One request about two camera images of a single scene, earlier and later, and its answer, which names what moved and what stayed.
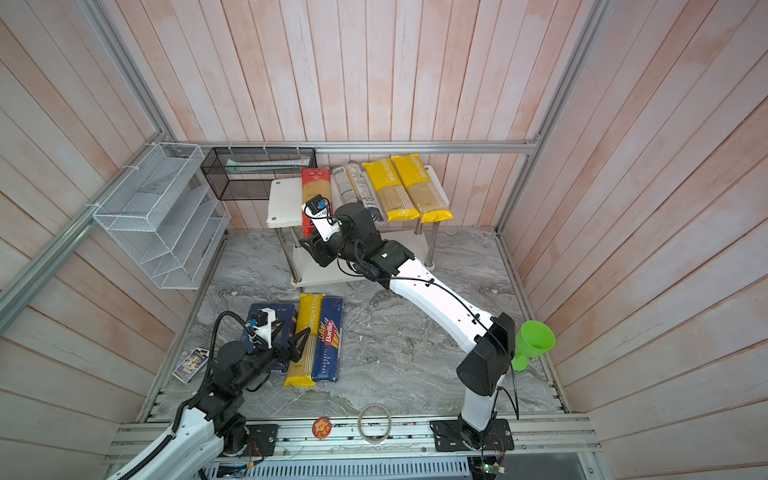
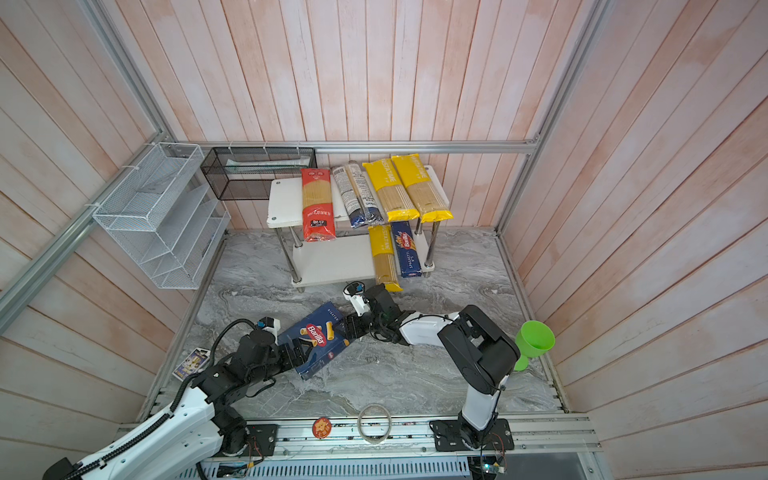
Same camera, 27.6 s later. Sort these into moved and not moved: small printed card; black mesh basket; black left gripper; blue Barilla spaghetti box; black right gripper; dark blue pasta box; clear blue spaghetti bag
Moved: black right gripper; blue Barilla spaghetti box; dark blue pasta box
Not moved: clear blue spaghetti bag; black left gripper; small printed card; black mesh basket
